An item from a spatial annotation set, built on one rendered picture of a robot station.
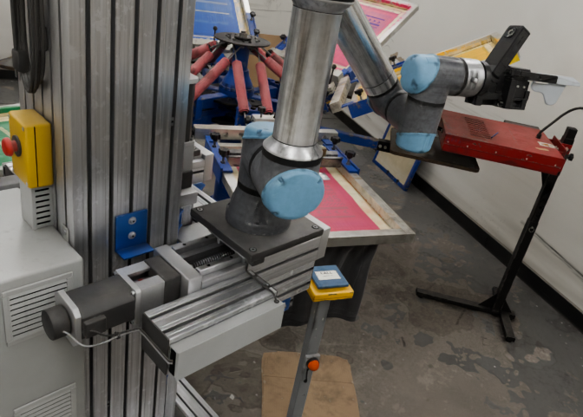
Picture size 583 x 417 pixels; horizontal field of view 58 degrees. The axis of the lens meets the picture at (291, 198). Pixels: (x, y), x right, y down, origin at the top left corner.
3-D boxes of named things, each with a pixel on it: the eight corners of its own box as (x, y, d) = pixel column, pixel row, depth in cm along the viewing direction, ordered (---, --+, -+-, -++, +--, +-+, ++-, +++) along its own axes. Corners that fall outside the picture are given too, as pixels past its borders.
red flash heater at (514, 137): (541, 148, 298) (549, 128, 292) (564, 180, 257) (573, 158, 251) (434, 126, 303) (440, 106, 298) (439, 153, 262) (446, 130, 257)
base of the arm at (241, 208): (253, 242, 113) (260, 201, 109) (212, 211, 122) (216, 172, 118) (303, 224, 123) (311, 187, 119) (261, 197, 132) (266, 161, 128)
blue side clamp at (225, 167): (231, 184, 208) (233, 168, 205) (219, 184, 206) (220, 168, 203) (215, 153, 232) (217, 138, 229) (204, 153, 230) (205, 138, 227)
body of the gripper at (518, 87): (502, 103, 116) (457, 100, 111) (513, 62, 113) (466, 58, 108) (527, 110, 109) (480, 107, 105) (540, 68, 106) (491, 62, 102)
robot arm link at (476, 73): (448, 55, 107) (474, 60, 100) (468, 57, 109) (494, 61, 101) (441, 92, 109) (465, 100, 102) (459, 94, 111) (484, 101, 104)
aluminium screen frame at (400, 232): (413, 242, 188) (415, 233, 186) (256, 250, 166) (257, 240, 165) (328, 153, 252) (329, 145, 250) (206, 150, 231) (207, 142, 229)
